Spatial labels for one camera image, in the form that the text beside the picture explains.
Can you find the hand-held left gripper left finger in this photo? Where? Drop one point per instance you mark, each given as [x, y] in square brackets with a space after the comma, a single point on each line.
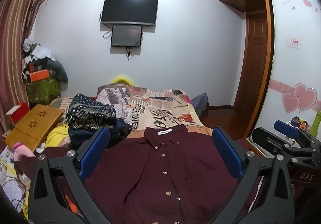
[95, 153]

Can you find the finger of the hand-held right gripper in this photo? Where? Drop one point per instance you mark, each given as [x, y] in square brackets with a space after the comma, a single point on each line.
[265, 138]
[286, 127]

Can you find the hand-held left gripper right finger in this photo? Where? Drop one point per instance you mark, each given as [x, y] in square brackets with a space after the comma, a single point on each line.
[227, 153]

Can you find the maroon button shirt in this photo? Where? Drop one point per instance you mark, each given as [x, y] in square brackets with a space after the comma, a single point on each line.
[163, 176]

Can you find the white crumpled clothes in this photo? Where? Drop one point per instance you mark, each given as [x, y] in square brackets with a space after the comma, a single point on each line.
[41, 52]

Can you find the small toy figures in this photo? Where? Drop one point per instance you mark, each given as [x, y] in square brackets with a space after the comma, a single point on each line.
[299, 123]

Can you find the green bottle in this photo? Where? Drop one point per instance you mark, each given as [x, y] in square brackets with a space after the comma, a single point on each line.
[316, 123]

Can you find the dark navy garment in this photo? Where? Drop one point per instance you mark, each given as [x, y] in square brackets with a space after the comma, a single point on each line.
[120, 131]

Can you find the pink heart stickers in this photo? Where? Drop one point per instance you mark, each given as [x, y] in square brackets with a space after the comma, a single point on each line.
[303, 97]

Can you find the navy patterned cloth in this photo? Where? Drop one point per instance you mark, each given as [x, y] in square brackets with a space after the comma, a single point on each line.
[87, 113]

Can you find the yellow cloth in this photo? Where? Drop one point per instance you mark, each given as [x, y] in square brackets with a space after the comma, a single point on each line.
[56, 133]

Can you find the dark backpack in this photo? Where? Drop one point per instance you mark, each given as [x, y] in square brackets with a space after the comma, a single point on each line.
[200, 103]

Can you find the striped beige cloth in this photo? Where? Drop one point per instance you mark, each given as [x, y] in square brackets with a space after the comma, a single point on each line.
[62, 103]

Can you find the wooden folding table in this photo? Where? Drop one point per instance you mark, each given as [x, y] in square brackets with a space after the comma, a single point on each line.
[32, 126]

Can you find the newspaper print blanket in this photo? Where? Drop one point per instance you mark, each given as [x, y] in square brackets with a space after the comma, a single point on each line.
[150, 108]

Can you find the wooden door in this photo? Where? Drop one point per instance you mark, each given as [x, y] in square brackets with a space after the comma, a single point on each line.
[253, 63]

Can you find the pink cloth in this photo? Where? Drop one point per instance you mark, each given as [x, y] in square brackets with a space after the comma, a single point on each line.
[21, 152]

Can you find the yellow round object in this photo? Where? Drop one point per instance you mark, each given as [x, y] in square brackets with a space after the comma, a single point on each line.
[123, 80]

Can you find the green patterned bag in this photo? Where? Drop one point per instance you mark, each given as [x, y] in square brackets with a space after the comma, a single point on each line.
[42, 91]

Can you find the red box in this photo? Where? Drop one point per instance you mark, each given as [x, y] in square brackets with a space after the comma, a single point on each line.
[18, 112]

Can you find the pile of papers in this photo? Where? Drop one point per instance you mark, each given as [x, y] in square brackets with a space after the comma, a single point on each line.
[10, 178]

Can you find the orange box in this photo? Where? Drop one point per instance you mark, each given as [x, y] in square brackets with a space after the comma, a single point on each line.
[39, 75]

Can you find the wooden wardrobe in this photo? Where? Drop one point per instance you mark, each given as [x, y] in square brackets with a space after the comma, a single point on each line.
[280, 25]

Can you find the striped curtain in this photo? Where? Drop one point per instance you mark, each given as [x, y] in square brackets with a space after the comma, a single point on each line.
[15, 38]

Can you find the small black wall monitor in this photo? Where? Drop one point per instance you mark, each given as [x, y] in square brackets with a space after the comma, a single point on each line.
[126, 35]

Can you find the black wall television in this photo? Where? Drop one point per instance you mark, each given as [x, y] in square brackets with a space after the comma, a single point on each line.
[130, 9]

